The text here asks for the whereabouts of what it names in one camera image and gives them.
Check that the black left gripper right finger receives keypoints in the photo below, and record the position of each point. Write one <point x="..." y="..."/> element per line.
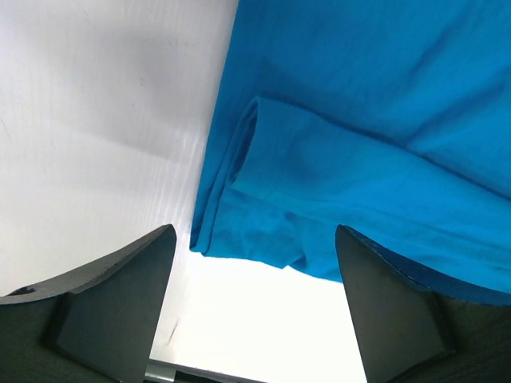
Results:
<point x="415" y="324"/>

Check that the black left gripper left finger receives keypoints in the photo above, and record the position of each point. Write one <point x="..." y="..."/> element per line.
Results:
<point x="95" y="323"/>

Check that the blue t-shirt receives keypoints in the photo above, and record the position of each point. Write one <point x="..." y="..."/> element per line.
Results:
<point x="389" y="117"/>

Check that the aluminium table edge rail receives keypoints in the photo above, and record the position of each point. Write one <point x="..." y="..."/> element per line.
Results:
<point x="158" y="371"/>

